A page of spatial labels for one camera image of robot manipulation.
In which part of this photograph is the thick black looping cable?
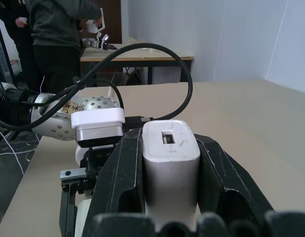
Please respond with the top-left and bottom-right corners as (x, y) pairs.
(31, 42), (194, 129)

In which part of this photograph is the white printed part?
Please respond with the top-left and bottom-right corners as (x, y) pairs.
(85, 7), (107, 34)

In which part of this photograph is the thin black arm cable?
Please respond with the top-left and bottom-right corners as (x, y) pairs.
(0, 74), (124, 131)

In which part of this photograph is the white floor cable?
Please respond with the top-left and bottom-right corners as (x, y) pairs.
(0, 130), (25, 176)

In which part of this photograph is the person in grey hoodie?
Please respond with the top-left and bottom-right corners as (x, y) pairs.
(25, 0), (104, 94)

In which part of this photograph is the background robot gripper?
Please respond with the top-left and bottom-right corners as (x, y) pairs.
(80, 33), (118, 51)

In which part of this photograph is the person in black clothes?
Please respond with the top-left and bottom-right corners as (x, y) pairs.
(0, 0), (36, 92)

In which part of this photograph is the brown door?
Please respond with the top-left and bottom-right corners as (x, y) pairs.
(77, 0), (123, 45)

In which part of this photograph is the white charger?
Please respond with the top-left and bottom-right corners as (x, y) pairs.
(142, 119), (201, 233)

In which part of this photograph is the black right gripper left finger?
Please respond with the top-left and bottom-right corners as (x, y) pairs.
(89, 128), (146, 218)

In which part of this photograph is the black stand pole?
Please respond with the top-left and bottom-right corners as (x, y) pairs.
(0, 16), (18, 86)

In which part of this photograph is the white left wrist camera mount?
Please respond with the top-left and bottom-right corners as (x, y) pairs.
(71, 107), (126, 170)

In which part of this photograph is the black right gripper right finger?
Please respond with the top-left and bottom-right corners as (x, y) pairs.
(193, 133), (274, 223)

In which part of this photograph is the black bag under table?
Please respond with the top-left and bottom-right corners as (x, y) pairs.
(124, 68), (144, 86)

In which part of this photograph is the wooden background table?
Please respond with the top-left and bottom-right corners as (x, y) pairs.
(79, 43), (195, 85)

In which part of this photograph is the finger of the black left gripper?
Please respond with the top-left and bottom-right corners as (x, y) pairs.
(59, 184), (78, 237)

